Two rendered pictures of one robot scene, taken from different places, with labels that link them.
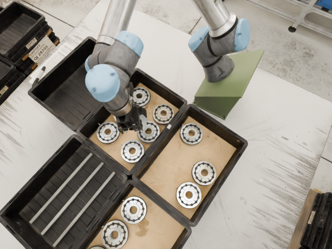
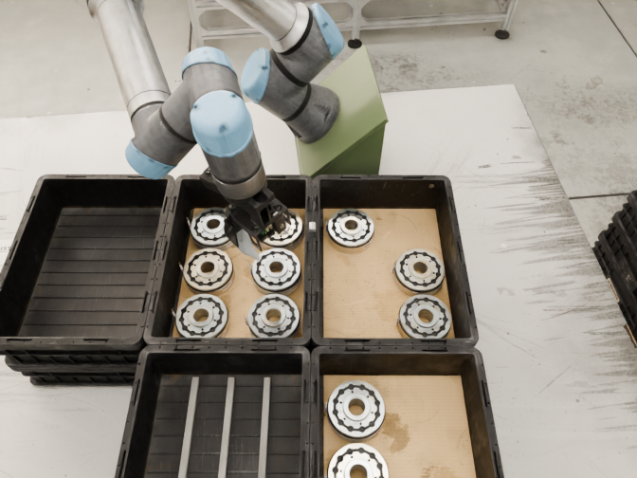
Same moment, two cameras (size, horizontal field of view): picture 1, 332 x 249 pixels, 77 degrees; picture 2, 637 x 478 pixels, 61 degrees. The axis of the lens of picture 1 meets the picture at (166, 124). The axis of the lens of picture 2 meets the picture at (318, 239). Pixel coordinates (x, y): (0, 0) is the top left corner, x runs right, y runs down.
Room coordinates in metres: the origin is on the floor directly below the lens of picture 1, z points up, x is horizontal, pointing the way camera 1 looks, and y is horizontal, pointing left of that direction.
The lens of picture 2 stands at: (-0.24, 0.35, 1.81)
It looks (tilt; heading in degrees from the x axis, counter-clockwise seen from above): 55 degrees down; 324
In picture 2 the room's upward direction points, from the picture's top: straight up
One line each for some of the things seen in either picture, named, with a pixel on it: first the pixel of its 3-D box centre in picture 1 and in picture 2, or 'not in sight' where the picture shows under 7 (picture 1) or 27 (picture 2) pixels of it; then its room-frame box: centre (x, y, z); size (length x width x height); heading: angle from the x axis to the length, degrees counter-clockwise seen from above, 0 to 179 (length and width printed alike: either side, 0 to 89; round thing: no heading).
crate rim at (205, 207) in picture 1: (191, 159); (387, 254); (0.15, -0.10, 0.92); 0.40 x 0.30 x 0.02; 143
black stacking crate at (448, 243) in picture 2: (189, 161); (384, 267); (0.15, -0.10, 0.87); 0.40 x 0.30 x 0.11; 143
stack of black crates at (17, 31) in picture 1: (28, 47); not in sight; (1.14, 1.10, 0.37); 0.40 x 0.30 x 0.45; 149
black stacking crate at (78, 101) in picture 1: (87, 86); (95, 266); (0.51, 0.38, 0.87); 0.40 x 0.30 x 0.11; 143
